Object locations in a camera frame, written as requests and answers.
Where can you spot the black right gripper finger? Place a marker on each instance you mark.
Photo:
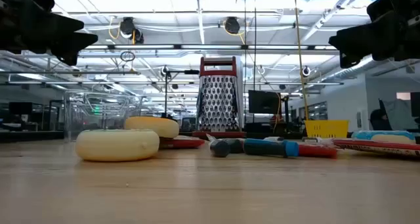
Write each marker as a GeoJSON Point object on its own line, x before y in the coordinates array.
{"type": "Point", "coordinates": [361, 41]}
{"type": "Point", "coordinates": [390, 5]}

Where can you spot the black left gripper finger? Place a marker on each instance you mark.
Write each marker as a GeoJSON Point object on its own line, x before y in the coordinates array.
{"type": "Point", "coordinates": [73, 45]}
{"type": "Point", "coordinates": [62, 23]}

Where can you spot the clear plastic container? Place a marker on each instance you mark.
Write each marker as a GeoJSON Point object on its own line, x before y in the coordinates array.
{"type": "Point", "coordinates": [98, 109]}

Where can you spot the blue frosted toy donut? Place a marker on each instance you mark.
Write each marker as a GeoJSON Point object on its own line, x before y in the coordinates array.
{"type": "Point", "coordinates": [384, 137]}

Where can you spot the red cracker packet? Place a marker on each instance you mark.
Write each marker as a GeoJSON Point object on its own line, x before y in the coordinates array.
{"type": "Point", "coordinates": [377, 147]}
{"type": "Point", "coordinates": [316, 151]}
{"type": "Point", "coordinates": [183, 143]}

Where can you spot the yellow cheese wheel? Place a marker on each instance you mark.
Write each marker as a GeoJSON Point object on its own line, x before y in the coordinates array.
{"type": "Point", "coordinates": [117, 145]}

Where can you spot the short brown white marker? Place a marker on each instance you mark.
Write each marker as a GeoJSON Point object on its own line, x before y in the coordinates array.
{"type": "Point", "coordinates": [310, 139]}

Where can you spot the orange toy donut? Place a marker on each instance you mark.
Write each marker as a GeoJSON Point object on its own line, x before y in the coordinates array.
{"type": "Point", "coordinates": [154, 125]}

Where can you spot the blue marker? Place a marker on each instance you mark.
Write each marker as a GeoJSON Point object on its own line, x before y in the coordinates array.
{"type": "Point", "coordinates": [269, 147]}

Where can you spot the black monitor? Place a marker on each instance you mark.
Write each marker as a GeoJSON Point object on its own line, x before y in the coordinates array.
{"type": "Point", "coordinates": [415, 104]}
{"type": "Point", "coordinates": [264, 102]}
{"type": "Point", "coordinates": [20, 108]}

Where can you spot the grey cloth cover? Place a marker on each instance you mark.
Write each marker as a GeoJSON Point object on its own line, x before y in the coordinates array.
{"type": "Point", "coordinates": [400, 114]}

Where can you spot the person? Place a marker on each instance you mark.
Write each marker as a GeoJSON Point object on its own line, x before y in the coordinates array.
{"type": "Point", "coordinates": [379, 120]}

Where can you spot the yellow plastic basket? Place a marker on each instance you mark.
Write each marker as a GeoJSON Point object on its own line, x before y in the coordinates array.
{"type": "Point", "coordinates": [326, 128]}

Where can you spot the red steel box grater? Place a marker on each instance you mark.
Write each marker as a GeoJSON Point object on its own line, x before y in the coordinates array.
{"type": "Point", "coordinates": [218, 102]}

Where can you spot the black camera stand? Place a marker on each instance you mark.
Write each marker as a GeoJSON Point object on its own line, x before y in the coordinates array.
{"type": "Point", "coordinates": [165, 92]}

